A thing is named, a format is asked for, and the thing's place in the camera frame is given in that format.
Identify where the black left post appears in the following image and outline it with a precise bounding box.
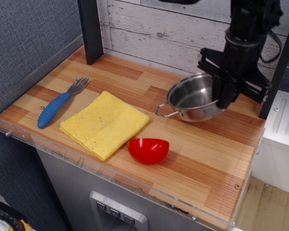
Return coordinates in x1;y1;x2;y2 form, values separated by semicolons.
77;0;104;65

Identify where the red plastic bowl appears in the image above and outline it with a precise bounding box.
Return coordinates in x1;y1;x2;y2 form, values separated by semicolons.
127;138;170;165

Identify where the blue handled fork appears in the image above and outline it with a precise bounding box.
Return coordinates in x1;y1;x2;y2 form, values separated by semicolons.
37;76;89;128

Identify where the grey dispenser button panel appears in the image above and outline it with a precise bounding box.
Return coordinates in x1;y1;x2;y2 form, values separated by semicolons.
89;190;149;231

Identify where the black post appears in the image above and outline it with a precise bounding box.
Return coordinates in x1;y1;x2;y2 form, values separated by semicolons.
259;33;289;119
77;0;104;65

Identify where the white toy sink unit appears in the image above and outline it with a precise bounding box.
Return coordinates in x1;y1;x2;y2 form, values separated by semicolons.
251;90;289;192

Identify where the black right post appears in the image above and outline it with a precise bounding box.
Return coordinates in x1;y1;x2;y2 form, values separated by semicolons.
259;33;289;119

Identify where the clear acrylic table guard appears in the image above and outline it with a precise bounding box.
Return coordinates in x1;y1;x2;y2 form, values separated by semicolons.
0;37;264;231

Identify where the yellow folded cloth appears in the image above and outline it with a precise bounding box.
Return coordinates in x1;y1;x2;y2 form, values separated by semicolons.
60;91;150;161

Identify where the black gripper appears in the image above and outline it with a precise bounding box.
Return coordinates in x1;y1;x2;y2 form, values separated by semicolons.
197;39;273;109

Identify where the silver toy fridge cabinet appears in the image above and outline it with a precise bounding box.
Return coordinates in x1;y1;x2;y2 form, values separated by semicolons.
37;150;208;231

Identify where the stainless steel pot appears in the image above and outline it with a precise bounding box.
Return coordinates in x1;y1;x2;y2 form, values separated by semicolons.
155;73;225;122

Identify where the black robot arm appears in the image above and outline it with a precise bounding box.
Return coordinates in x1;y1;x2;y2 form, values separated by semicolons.
198;0;283;109

